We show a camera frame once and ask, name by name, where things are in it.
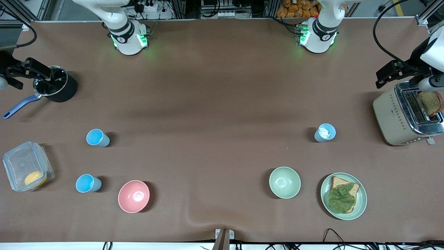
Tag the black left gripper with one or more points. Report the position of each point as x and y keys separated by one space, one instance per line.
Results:
x=411 y=71

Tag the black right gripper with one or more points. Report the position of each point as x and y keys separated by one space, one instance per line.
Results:
x=7 y=65

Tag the blue plastic cup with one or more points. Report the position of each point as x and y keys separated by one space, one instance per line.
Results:
x=97 y=137
x=86 y=183
x=321 y=138

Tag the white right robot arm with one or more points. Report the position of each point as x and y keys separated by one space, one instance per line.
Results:
x=125 y=34

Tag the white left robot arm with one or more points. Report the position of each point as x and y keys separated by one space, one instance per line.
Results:
x=322 y=34

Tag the beige and chrome toaster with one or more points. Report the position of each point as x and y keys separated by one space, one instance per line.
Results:
x=390 y=118

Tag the dark toast slice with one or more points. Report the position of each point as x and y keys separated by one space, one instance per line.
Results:
x=430 y=103

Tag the crumpled white tissue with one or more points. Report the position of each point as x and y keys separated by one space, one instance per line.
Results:
x=324 y=132

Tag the clear plastic lidded container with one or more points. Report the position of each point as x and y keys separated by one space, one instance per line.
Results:
x=20 y=163

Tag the orange snack bags pile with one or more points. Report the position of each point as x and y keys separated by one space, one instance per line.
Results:
x=296 y=8

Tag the brown bread slice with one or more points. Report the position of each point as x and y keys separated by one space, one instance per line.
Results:
x=354 y=190

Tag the pale green plate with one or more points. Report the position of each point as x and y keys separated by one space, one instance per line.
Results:
x=360 y=203

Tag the green lettuce leaf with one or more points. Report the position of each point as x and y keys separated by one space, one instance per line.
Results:
x=341 y=199

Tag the white power strip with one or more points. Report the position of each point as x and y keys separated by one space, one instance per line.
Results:
x=149 y=6

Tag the pale green bowl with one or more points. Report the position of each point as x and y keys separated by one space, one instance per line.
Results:
x=284 y=182

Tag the pink bowl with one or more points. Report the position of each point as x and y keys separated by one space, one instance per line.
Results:
x=133 y=196

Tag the white socket bar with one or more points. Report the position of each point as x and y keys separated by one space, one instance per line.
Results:
x=229 y=14

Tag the brown table cloth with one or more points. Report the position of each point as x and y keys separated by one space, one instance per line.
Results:
x=215 y=156

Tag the aluminium frame beam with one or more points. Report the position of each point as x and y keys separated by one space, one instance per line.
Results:
x=24 y=10
x=430 y=14

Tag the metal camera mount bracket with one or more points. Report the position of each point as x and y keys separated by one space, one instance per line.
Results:
x=223 y=238

